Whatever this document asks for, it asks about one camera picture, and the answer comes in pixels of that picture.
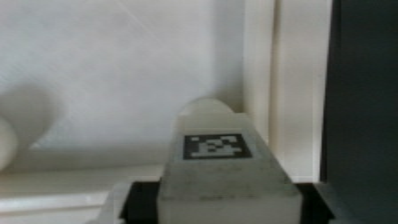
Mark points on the white U-shaped obstacle fence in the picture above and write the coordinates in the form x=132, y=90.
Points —
x=299, y=72

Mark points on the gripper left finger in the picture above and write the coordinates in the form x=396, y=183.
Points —
x=130, y=204

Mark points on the white square table top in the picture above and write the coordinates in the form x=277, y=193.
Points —
x=109, y=61

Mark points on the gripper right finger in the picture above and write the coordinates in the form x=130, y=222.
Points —
x=320, y=206

